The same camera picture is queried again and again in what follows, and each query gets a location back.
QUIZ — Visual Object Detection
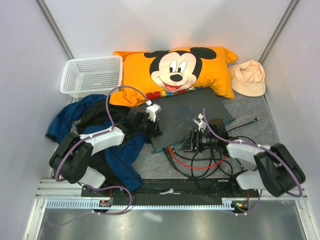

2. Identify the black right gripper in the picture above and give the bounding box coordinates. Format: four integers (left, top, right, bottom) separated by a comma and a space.
178, 127, 217, 153

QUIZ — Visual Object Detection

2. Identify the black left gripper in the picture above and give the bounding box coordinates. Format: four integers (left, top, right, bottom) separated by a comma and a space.
134, 113, 162, 139

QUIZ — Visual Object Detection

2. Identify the red ethernet cable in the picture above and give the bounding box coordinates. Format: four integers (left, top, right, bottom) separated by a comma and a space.
166, 146, 227, 170

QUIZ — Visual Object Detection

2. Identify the dark grey network switch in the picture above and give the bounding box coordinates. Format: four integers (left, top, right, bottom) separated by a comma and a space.
138, 87, 236, 154

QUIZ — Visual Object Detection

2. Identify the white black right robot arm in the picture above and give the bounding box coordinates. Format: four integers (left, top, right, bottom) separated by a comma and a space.
181, 119, 306, 197

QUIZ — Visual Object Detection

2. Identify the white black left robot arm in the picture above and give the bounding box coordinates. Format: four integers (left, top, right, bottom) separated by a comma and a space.
49, 104, 162, 197

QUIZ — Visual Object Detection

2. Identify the orange Mickey Mouse pillow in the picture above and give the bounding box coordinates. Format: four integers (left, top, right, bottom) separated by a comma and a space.
109, 46, 238, 107

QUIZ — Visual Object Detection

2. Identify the blue and black jacket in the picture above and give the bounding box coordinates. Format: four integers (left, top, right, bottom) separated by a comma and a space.
45, 94, 148, 191

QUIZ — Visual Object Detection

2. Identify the white plastic mesh basket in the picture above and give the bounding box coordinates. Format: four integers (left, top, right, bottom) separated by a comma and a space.
59, 55, 123, 98

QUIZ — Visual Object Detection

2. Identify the beige bucket hat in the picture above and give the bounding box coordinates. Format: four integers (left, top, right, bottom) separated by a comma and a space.
229, 59, 266, 97

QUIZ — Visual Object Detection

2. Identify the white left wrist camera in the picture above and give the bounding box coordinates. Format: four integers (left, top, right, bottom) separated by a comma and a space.
145, 103, 162, 122

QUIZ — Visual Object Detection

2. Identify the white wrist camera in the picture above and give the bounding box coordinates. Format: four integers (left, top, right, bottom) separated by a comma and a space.
193, 113, 207, 133
145, 103, 162, 122

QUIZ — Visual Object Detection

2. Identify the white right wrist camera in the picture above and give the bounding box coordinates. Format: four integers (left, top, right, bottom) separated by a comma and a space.
193, 113, 207, 133

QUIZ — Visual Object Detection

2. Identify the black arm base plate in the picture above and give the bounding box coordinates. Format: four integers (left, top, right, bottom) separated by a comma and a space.
81, 178, 259, 205

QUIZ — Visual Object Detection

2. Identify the black ethernet cable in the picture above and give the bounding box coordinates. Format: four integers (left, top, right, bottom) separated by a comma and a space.
163, 124, 247, 180

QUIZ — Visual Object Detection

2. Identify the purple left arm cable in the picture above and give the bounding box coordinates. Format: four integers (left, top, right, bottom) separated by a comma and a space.
54, 85, 152, 216

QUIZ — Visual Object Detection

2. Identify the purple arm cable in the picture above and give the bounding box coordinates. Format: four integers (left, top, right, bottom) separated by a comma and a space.
202, 107, 305, 216
54, 85, 152, 216

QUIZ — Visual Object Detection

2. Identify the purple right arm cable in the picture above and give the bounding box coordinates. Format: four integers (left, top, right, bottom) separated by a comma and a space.
202, 107, 305, 216

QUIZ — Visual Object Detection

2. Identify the aluminium frame rail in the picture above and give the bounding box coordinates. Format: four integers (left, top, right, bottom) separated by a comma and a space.
36, 179, 308, 201

